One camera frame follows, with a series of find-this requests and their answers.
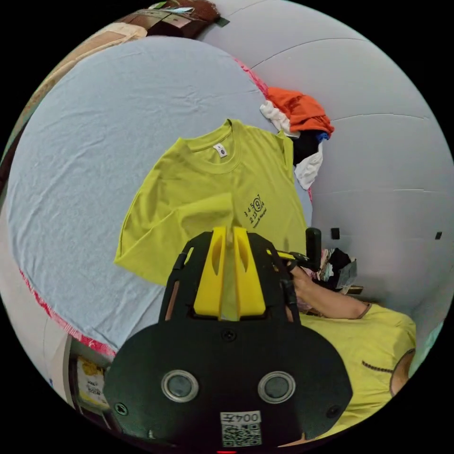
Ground heap of mixed clothes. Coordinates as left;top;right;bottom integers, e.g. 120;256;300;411
318;247;364;295

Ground pile of clothes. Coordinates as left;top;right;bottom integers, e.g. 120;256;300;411
260;86;336;191

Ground yellow and white carton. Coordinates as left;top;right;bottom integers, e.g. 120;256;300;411
75;356;110;409

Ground bed with light blue sheet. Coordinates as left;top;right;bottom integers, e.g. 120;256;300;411
5;35;314;358

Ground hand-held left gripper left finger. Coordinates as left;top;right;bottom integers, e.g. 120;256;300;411
192;227;227;317

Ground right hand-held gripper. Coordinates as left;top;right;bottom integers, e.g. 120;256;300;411
266;249;321;274

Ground person's right forearm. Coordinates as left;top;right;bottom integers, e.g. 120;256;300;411
312;280;371;321

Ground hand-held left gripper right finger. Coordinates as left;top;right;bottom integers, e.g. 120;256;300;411
233;227;267;317

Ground green t-shirt with black print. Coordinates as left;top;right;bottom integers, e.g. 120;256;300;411
113;119;310;318

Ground person's right hand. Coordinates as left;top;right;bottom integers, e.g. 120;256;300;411
288;266;322;314

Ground person's body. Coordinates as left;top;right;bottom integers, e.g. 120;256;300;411
299;303;419;437

